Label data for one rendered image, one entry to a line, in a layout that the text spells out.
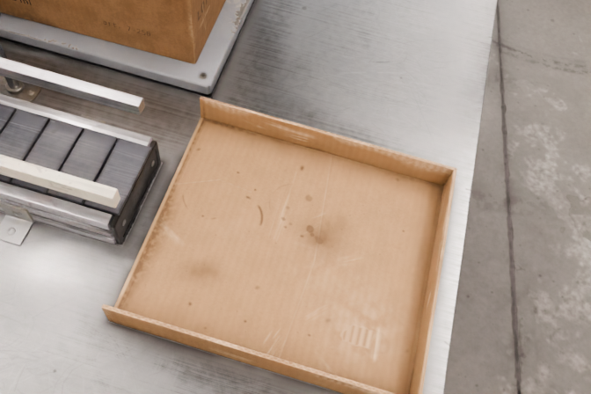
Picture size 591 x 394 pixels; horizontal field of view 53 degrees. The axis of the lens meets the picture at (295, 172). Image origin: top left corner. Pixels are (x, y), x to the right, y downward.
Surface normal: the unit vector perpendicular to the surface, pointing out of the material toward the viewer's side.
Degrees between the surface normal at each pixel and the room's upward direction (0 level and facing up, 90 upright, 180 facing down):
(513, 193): 0
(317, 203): 0
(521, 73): 0
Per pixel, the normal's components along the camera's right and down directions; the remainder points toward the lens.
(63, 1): -0.26, 0.81
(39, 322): 0.09, -0.51
